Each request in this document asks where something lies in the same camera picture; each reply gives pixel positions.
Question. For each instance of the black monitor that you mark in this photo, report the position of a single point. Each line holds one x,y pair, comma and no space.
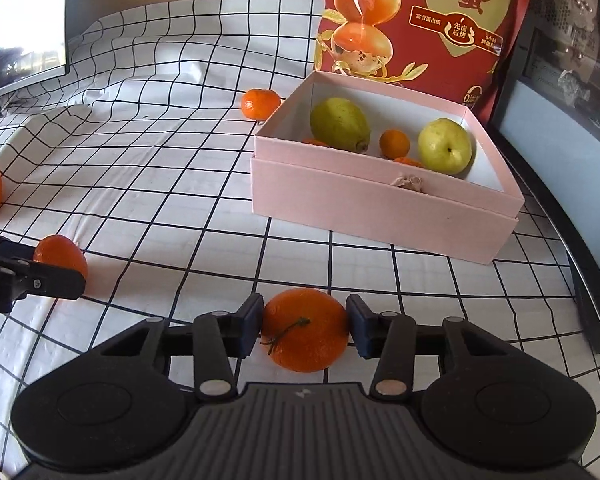
20,20

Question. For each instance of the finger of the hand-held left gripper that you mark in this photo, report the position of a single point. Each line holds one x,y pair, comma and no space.
55,282
10,251

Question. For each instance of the red snack bag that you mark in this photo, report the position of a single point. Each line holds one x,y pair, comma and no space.
430,60

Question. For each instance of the white checked tablecloth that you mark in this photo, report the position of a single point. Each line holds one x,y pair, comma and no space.
180,185

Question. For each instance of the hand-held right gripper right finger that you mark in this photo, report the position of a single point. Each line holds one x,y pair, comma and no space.
356,322

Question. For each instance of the yellow-green pear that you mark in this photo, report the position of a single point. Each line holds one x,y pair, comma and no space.
445,146
339,124

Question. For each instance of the small orange mandarin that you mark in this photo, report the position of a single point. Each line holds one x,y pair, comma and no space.
394,143

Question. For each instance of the black computer case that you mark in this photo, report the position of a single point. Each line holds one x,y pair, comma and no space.
555,110

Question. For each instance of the pink gift box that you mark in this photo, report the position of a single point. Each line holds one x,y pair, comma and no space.
380,210

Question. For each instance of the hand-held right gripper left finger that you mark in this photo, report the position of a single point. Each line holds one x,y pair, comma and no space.
252,322

